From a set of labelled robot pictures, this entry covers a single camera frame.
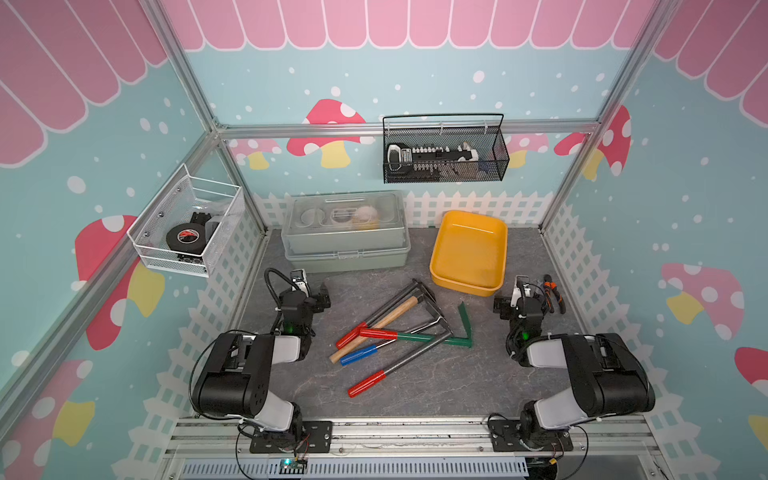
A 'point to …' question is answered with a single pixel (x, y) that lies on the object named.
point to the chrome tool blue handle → (360, 354)
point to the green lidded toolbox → (326, 231)
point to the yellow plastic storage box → (469, 253)
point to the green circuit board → (292, 466)
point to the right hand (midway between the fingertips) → (517, 291)
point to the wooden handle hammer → (345, 350)
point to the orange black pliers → (550, 286)
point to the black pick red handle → (414, 286)
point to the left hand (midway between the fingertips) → (310, 288)
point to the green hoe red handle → (464, 341)
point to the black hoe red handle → (380, 376)
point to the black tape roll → (187, 237)
